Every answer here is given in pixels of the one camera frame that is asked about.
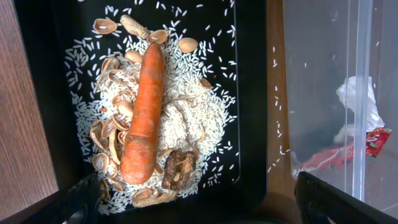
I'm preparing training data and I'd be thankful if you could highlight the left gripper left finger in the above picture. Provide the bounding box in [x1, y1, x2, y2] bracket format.
[1, 174, 101, 224]

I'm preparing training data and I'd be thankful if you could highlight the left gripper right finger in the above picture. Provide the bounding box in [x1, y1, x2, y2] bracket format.
[294, 172, 397, 224]

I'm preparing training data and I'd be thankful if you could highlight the red snack wrapper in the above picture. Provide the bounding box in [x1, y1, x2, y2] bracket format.
[295, 128, 392, 172]

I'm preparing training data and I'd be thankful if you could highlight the orange carrot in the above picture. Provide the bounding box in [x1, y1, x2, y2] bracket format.
[121, 42, 165, 185]

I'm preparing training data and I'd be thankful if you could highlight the brown food scrap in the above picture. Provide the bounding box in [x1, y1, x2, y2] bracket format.
[162, 151, 197, 192]

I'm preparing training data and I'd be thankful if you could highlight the white napkin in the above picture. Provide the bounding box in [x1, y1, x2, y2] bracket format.
[333, 75, 386, 144]

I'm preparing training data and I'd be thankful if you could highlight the rice and peanut pile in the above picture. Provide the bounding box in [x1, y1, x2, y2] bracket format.
[64, 22, 236, 215]

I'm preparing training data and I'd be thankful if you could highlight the clear plastic bin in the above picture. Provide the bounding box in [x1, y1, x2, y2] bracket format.
[284, 0, 397, 217]

